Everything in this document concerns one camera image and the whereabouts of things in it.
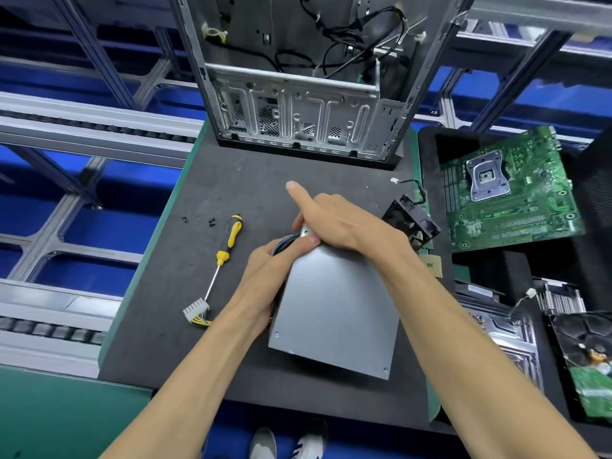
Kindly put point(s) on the clear plastic screw tray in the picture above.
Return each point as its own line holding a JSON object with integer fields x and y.
{"x": 512, "y": 334}

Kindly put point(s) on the black hard disk drive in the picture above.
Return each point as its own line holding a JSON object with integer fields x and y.
{"x": 583, "y": 363}

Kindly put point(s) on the silver computer tower chassis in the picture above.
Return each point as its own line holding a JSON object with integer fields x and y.
{"x": 296, "y": 110}

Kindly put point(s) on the person's right hand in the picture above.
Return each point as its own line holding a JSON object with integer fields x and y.
{"x": 344, "y": 220}

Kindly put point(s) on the silver heatsink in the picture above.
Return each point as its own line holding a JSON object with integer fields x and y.
{"x": 558, "y": 296}

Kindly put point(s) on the black foam work mat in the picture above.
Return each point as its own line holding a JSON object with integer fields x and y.
{"x": 229, "y": 177}

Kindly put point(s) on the black foam parts tray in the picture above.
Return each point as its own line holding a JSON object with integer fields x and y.
{"x": 574, "y": 272}

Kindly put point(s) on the person's right shoe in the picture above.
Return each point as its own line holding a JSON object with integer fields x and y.
{"x": 309, "y": 441}

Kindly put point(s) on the green motherboard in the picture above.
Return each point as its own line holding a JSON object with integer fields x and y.
{"x": 512, "y": 191}

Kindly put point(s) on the person's left forearm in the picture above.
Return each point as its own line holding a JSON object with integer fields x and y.
{"x": 186, "y": 396}

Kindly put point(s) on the aluminium conveyor frame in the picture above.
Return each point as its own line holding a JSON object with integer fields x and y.
{"x": 86, "y": 124}

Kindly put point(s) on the small black screws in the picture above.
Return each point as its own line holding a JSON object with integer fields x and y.
{"x": 206, "y": 222}

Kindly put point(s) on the person's left shoe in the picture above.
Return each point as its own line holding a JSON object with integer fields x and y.
{"x": 263, "y": 444}

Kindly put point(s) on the person's shoe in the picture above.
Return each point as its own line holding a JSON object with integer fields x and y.
{"x": 263, "y": 444}
{"x": 309, "y": 441}

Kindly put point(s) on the grey power supply cover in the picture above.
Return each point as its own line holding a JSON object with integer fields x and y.
{"x": 335, "y": 310}

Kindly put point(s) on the black cooling fan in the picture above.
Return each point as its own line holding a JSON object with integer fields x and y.
{"x": 416, "y": 220}

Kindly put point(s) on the person's left hand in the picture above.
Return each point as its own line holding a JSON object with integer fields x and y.
{"x": 263, "y": 282}

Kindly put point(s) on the person's right forearm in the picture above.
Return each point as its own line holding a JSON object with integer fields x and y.
{"x": 488, "y": 354}

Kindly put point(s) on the small square processor chip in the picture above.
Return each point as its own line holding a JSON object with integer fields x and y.
{"x": 435, "y": 266}

